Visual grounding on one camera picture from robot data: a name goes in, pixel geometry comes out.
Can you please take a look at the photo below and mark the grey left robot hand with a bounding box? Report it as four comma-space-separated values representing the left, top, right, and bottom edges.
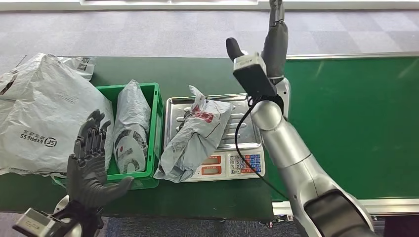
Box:
67, 110, 135, 210

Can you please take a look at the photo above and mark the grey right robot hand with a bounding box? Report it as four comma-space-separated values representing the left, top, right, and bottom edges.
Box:
226, 0, 290, 79

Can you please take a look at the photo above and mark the grey package with red print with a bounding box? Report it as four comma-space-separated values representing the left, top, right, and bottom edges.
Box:
153, 85, 235, 184

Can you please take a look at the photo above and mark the grey package with round print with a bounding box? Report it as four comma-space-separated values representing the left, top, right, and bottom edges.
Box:
113, 79, 152, 175

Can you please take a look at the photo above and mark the green conveyor belt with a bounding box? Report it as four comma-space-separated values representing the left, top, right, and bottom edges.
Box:
271, 51, 419, 217

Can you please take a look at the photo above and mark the green plastic crate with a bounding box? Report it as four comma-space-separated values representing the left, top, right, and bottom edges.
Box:
52, 82, 165, 191

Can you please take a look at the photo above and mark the large white express mailer bag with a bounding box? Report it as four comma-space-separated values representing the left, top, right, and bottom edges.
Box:
0, 53, 115, 178

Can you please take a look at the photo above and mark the small white mailer bag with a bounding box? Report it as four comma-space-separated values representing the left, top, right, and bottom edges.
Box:
58, 56, 97, 81

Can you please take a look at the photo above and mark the electronic scale with steel pan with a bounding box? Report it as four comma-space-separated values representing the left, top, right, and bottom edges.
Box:
163, 93, 266, 183

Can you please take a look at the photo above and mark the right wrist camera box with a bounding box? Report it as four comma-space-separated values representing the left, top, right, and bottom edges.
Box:
232, 52, 279, 99

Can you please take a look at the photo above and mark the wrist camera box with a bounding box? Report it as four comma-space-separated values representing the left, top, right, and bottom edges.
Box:
12, 208, 64, 237
232, 52, 279, 99

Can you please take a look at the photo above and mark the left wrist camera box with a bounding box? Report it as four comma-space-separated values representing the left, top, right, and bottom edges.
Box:
12, 208, 64, 237

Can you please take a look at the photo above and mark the black camera cable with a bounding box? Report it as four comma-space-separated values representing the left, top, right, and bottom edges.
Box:
234, 95, 291, 201

